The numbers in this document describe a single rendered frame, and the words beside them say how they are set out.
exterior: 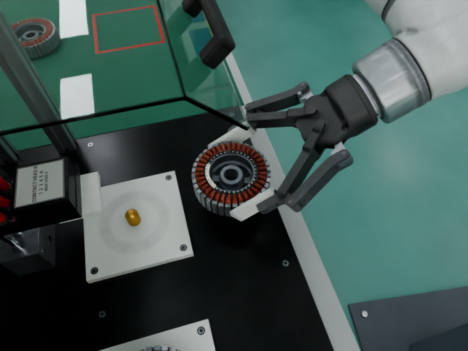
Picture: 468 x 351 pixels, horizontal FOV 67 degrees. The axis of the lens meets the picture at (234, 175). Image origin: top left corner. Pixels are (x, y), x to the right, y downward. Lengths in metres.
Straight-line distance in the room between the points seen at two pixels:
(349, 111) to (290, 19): 1.95
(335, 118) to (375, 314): 0.98
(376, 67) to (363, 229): 1.09
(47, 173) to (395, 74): 0.42
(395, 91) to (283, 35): 1.82
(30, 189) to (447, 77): 0.48
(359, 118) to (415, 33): 0.11
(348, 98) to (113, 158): 0.40
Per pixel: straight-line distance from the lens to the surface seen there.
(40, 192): 0.46
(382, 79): 0.45
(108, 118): 0.75
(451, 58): 0.46
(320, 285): 0.55
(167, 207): 0.56
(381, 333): 1.36
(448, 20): 0.47
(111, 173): 0.63
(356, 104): 0.45
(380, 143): 1.76
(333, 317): 0.55
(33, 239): 0.55
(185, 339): 0.49
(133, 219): 0.54
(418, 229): 1.57
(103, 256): 0.55
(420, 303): 1.44
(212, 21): 0.38
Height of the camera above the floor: 1.27
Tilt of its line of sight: 56 degrees down
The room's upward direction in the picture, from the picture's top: straight up
